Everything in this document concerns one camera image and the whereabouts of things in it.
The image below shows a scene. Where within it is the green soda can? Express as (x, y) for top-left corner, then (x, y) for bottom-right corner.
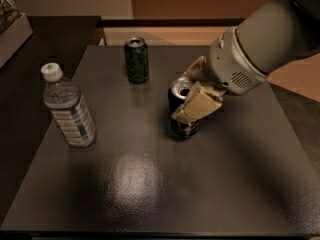
(124, 37), (149, 84)

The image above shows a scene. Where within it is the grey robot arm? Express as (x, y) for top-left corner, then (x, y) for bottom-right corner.
(171, 0), (320, 124)

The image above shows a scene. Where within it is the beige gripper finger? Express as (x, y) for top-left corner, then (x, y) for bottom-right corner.
(183, 56), (208, 82)
(171, 81), (223, 124)

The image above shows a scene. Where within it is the dark pepsi can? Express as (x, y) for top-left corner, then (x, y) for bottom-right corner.
(167, 76), (202, 139)

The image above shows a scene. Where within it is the grey snack box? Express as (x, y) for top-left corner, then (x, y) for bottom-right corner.
(0, 0), (33, 68)

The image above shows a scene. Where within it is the clear plastic water bottle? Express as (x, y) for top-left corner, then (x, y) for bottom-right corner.
(41, 62), (96, 148)

